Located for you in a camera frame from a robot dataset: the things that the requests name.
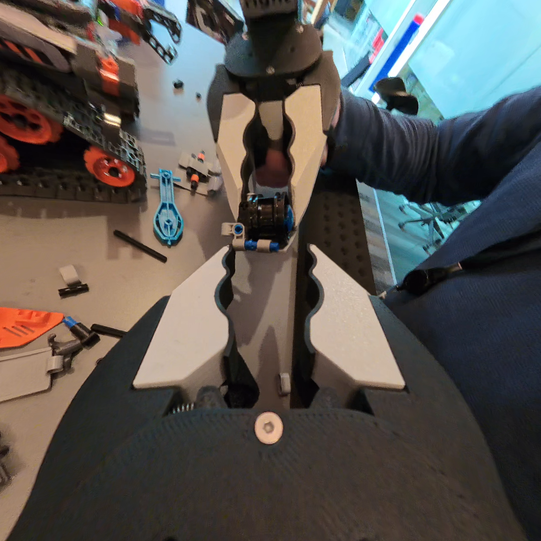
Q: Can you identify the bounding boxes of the orange plastic panel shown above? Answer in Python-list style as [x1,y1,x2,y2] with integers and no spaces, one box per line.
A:
[0,307,65,349]

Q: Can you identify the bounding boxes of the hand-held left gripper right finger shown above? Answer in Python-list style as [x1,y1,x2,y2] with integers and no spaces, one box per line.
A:
[292,244,406,408]

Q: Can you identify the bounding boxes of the person's right forearm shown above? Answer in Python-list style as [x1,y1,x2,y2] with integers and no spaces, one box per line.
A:
[327,87,541,205]

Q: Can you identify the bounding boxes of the black toy wheel assembly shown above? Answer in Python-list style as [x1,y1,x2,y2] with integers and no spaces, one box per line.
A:
[222,192,296,254]

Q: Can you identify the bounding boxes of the tracked toy robot vehicle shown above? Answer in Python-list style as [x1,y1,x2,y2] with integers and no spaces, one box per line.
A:
[0,0,183,204]

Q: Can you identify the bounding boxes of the black office chair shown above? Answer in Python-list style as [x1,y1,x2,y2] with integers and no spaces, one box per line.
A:
[374,77,482,254]

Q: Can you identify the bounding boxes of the person's blue-clothed body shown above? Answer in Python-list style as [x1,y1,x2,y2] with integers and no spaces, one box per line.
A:
[382,139,541,541]

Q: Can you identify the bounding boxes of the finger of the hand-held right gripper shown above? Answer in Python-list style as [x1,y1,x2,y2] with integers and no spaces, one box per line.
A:
[216,94,257,221]
[283,86,329,225]

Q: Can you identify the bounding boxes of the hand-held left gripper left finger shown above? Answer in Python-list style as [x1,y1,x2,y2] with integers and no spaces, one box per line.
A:
[132,246,260,408]

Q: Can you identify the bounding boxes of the grey axle connector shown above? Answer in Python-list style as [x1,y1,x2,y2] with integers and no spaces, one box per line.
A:
[47,334,83,373]

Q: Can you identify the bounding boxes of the blue brick separator tool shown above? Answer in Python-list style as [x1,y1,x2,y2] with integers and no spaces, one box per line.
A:
[150,169,184,247]

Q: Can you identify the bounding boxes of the black badge reel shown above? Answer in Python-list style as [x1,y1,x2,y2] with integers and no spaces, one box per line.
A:
[380,262,463,298]

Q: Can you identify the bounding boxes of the large grey flat panel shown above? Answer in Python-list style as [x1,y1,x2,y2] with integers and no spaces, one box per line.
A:
[0,347,64,403]

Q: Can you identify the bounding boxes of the grey bracket with orange bushes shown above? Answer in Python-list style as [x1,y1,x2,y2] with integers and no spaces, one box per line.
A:
[177,150,224,196]

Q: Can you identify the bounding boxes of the black elbow connector blue pin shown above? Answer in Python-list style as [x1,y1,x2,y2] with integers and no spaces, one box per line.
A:
[63,316,101,348]

